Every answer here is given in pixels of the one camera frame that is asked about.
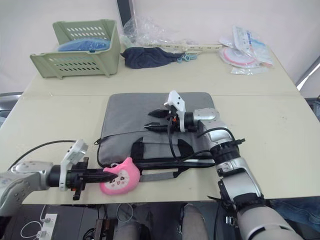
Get clear flat plastic packet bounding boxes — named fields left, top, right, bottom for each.
left=229, top=65, right=270, bottom=76

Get blue denim fabric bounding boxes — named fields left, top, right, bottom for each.
left=271, top=196, right=320, bottom=234

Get light blue clips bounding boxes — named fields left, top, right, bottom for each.
left=175, top=53, right=199, bottom=64

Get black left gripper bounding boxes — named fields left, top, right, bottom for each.
left=65, top=157, right=119, bottom=201

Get dark slanted bar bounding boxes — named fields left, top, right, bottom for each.
left=295, top=59, right=320, bottom=91

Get cream folding plastic rack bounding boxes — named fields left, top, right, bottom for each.
left=138, top=39, right=224, bottom=55

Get white power cable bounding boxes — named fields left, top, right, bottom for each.
left=20, top=204, right=51, bottom=240

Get blue plastic-wrapped item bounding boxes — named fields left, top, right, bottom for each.
left=57, top=37, right=111, bottom=53

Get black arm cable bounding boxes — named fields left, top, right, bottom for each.
left=166, top=118, right=216, bottom=162
left=7, top=140, right=77, bottom=171

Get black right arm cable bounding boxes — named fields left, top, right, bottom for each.
left=166, top=118, right=216, bottom=162

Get blue printed plastic packet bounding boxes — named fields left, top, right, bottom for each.
left=218, top=24, right=275, bottom=69

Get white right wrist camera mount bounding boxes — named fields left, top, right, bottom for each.
left=163, top=90, right=188, bottom=133

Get dark navy cloth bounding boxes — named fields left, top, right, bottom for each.
left=120, top=46, right=187, bottom=70

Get pink white round packet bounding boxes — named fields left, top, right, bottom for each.
left=219, top=46, right=259, bottom=68

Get grey laptop bag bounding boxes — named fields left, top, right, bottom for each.
left=94, top=91, right=216, bottom=184

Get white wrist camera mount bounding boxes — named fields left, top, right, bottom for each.
left=58, top=139, right=89, bottom=192
left=163, top=90, right=188, bottom=133

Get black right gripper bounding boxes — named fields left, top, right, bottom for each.
left=143, top=108, right=181, bottom=133

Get grey rounded shape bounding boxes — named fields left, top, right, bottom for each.
left=116, top=221, right=141, bottom=240
left=183, top=203, right=209, bottom=240

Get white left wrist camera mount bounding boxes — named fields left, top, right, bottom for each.
left=58, top=139, right=89, bottom=192

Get clear plastic bag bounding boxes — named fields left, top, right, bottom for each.
left=121, top=15, right=181, bottom=48

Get green plastic basket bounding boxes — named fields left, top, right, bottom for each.
left=29, top=19, right=122, bottom=80

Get white power strip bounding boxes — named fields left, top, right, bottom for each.
left=39, top=212, right=59, bottom=240

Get pink cat plush mouse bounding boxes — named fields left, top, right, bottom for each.
left=99, top=156, right=141, bottom=196

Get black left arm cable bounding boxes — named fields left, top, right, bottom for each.
left=7, top=140, right=77, bottom=171

